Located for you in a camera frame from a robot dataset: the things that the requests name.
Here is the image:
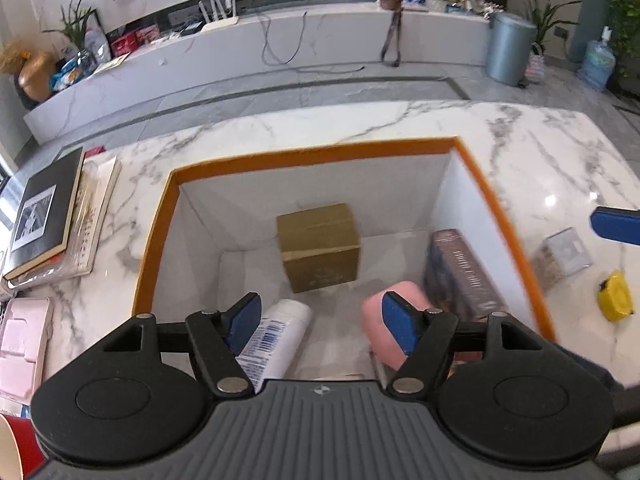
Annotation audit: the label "dark printed card box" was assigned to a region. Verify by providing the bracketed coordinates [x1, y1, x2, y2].
[424, 229, 508, 322]

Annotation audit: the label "white marble television cabinet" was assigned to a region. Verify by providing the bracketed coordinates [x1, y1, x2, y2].
[22, 0, 493, 146]

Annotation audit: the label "red box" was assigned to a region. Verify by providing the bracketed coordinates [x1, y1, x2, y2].
[109, 31, 138, 58]

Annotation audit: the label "blue water jug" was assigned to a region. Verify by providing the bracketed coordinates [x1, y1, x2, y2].
[579, 27, 617, 92]

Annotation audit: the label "tall leafy potted plant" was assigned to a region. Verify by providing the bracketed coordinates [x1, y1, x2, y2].
[505, 0, 583, 56]

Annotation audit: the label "green potted plant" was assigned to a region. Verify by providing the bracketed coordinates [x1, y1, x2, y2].
[42, 0, 98, 53]

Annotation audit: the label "orange storage box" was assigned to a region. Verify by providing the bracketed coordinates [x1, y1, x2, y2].
[131, 136, 558, 386]

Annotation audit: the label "yellow tape measure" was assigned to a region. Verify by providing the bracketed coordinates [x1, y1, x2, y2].
[597, 270, 633, 322]

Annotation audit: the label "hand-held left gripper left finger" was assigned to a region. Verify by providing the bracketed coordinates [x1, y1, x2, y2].
[100, 291, 262, 395]

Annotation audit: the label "brown cardboard box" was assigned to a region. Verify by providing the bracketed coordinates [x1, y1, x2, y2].
[276, 203, 362, 294]

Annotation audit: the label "bushy green plant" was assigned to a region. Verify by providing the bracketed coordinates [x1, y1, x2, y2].
[602, 0, 640, 81]

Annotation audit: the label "beige book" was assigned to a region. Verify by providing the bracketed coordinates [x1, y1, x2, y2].
[10, 156, 122, 286]

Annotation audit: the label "grey cable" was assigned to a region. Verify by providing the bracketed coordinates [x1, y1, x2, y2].
[257, 7, 308, 66]

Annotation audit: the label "grey trash can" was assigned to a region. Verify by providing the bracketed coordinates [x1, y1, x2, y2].
[485, 11, 537, 87]

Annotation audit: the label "pink plastic tray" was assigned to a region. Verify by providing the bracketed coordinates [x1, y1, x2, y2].
[0, 297, 55, 403]

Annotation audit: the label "black hardcover book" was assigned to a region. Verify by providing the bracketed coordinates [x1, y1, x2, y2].
[2, 146, 86, 281]

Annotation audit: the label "blue snack packets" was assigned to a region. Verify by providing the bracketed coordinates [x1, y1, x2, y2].
[50, 50, 96, 92]

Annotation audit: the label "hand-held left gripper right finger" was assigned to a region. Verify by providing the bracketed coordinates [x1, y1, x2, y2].
[381, 291, 543, 395]

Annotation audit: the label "clear plastic box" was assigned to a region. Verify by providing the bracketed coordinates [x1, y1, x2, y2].
[531, 227, 593, 291]

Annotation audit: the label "clear plastic bag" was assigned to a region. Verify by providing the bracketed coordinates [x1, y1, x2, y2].
[84, 25, 112, 66]

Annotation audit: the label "white router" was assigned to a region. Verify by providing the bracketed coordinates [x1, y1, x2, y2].
[198, 0, 240, 33]

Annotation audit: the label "white tube with blue print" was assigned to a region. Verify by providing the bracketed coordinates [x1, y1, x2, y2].
[234, 298, 313, 393]

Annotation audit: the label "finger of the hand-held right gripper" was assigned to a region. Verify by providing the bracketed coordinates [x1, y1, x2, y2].
[590, 205, 640, 247]

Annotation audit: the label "red container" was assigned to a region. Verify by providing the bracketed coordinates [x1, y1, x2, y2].
[0, 412, 43, 480]

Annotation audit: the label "pink bottle with orange cap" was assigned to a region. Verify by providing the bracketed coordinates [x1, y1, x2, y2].
[361, 281, 453, 376]

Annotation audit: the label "golden vase with dried grass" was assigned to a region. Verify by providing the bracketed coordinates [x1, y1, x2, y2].
[0, 37, 58, 106]

